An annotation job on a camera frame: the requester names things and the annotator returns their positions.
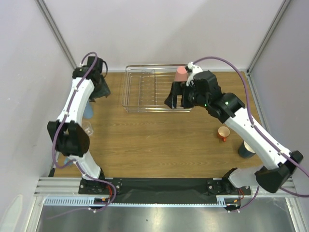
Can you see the dark blue paper cup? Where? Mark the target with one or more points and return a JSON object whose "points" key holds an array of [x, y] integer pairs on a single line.
{"points": [[245, 151]]}

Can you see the light blue plastic cup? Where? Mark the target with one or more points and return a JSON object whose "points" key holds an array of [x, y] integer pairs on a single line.
{"points": [[88, 111]]}

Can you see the clear plastic cup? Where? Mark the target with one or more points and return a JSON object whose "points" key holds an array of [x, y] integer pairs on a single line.
{"points": [[87, 127]]}

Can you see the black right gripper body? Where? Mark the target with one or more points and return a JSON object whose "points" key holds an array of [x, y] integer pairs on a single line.
{"points": [[183, 97]]}

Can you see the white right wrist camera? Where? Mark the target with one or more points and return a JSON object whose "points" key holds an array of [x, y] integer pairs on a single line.
{"points": [[192, 70]]}

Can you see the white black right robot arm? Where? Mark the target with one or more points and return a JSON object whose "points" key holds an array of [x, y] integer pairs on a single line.
{"points": [[279, 163]]}

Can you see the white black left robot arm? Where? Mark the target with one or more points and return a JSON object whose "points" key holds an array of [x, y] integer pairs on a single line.
{"points": [[70, 143]]}

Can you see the aluminium frame rail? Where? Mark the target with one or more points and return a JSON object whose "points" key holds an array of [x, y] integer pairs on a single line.
{"points": [[58, 191]]}

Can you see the pink plastic cup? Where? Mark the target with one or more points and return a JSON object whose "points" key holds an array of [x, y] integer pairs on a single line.
{"points": [[181, 74]]}

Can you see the red ceramic mug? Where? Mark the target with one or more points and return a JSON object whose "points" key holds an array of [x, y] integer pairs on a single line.
{"points": [[223, 133]]}

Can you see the blue patterned cup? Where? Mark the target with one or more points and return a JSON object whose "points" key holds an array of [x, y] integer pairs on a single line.
{"points": [[67, 162]]}

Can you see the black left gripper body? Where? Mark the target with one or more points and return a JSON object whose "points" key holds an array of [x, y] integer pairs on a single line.
{"points": [[100, 90]]}

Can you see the wire dish rack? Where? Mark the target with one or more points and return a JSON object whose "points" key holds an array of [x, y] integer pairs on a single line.
{"points": [[146, 86]]}

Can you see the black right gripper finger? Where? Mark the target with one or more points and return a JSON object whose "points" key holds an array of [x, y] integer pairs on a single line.
{"points": [[171, 100], [188, 96]]}

